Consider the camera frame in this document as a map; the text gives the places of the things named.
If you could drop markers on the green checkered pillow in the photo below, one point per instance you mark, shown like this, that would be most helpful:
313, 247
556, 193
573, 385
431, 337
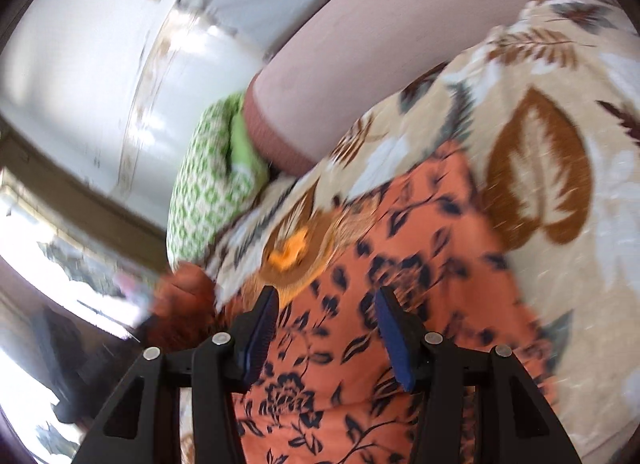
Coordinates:
219, 178

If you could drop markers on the wooden stained glass door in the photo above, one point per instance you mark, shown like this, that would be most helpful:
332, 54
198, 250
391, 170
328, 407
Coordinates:
77, 278

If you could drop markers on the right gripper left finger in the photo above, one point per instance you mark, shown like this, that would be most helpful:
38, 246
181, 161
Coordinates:
140, 422

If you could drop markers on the leaf pattern blanket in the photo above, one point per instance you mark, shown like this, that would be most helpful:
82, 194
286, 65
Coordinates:
499, 199

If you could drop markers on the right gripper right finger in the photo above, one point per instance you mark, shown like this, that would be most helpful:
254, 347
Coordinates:
513, 422

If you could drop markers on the orange floral blouse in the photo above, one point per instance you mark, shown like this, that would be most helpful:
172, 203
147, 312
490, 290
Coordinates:
374, 294

